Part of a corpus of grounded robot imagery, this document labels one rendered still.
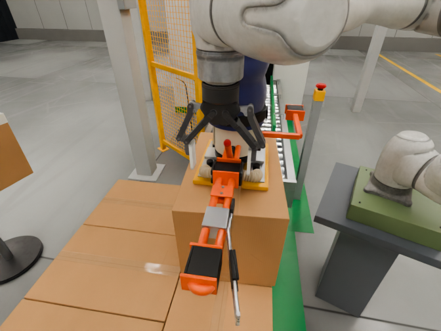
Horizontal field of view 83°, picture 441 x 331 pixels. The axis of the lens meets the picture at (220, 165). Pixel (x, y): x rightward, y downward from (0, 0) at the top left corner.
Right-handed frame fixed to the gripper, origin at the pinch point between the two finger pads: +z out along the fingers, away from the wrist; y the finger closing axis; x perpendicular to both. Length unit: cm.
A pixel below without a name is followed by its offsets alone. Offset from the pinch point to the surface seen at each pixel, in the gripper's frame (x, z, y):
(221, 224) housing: 7.3, 12.3, -1.5
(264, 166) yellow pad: -37.7, 24.3, -11.9
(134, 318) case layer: 10, 67, 31
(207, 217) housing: 5.8, 12.3, 2.4
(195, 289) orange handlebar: 24.0, 13.1, 0.6
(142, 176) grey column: -139, 120, 106
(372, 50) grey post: -362, 30, -152
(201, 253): 16.9, 11.4, 1.1
